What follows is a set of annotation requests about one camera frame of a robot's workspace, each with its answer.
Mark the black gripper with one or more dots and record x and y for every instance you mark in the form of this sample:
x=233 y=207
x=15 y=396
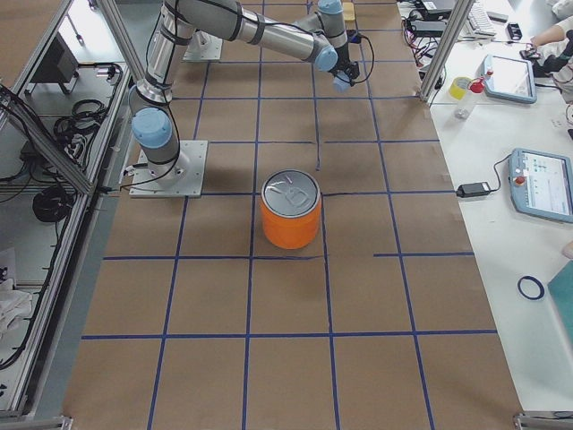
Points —
x=344 y=60

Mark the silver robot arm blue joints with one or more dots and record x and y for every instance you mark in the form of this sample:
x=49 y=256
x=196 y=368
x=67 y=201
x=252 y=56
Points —
x=194 y=31

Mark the black power supply box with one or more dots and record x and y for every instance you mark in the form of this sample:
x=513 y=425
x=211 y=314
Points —
x=427 y=29

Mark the yellow tape roll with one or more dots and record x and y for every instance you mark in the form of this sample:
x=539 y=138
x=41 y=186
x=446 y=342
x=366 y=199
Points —
x=459 y=87

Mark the red emergency stop button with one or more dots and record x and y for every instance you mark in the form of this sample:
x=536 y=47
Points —
x=477 y=86

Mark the white keyboard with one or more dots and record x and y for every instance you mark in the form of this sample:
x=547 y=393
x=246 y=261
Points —
x=478 y=23

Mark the orange metal can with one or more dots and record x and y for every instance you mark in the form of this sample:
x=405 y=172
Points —
x=290 y=208

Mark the blue grey teach pendant far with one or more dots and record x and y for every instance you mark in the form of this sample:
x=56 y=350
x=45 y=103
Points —
x=507 y=78

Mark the blue grey teach pendant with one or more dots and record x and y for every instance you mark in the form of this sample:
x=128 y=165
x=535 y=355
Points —
x=507 y=78
x=540 y=184

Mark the black power adapter brick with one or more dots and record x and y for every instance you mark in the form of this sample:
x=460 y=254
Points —
x=470 y=190

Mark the blue grey teach pendant near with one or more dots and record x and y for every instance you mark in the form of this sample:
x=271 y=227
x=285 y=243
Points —
x=540 y=184

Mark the blue tape roll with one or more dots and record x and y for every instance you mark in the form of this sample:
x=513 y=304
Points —
x=530 y=288

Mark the teal green board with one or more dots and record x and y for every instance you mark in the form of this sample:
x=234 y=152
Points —
x=560 y=288

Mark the aluminium frame post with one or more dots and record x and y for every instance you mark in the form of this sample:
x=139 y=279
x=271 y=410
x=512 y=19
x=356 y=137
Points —
x=449 y=37

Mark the aluminium frame rail left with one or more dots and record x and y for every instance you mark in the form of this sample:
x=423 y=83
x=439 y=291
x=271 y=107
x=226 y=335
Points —
x=57 y=263

